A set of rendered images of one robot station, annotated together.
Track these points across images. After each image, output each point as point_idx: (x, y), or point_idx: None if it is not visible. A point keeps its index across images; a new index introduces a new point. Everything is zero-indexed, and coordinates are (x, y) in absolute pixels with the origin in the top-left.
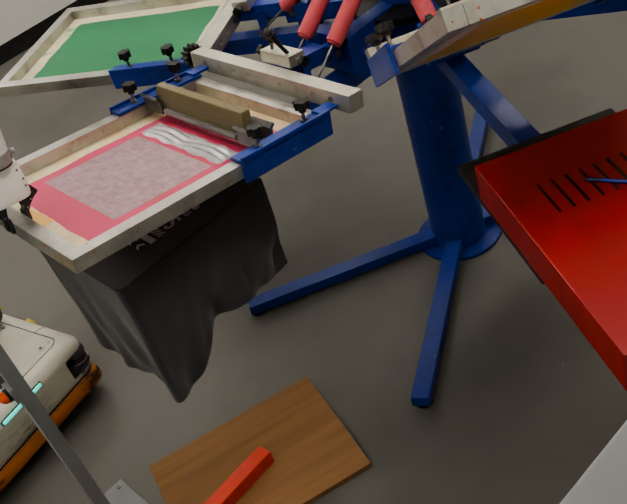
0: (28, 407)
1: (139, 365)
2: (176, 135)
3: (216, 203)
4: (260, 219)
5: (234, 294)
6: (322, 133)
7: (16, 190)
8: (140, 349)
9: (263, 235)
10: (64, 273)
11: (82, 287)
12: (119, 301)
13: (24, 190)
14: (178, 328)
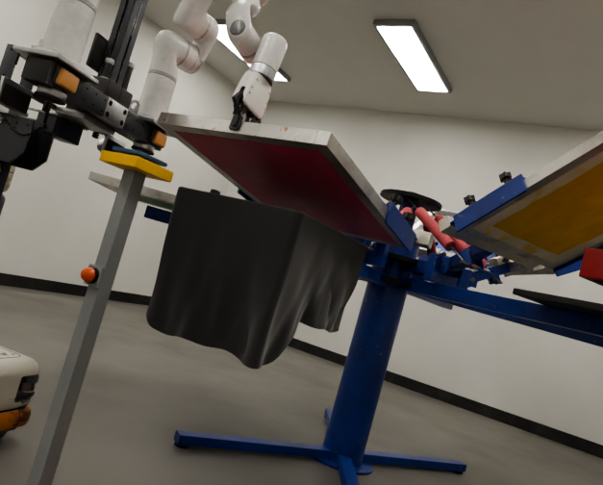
0: (96, 302)
1: (204, 336)
2: None
3: None
4: (355, 272)
5: (318, 313)
6: (410, 244)
7: (261, 104)
8: (235, 307)
9: (348, 288)
10: (196, 219)
11: (214, 231)
12: (288, 224)
13: (262, 111)
14: (295, 293)
